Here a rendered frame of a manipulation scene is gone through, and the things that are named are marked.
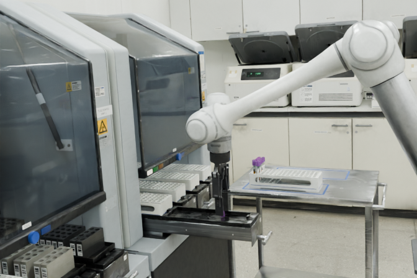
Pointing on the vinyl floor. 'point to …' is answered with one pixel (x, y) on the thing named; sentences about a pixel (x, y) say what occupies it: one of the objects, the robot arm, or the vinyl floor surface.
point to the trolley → (352, 180)
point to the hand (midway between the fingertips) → (221, 204)
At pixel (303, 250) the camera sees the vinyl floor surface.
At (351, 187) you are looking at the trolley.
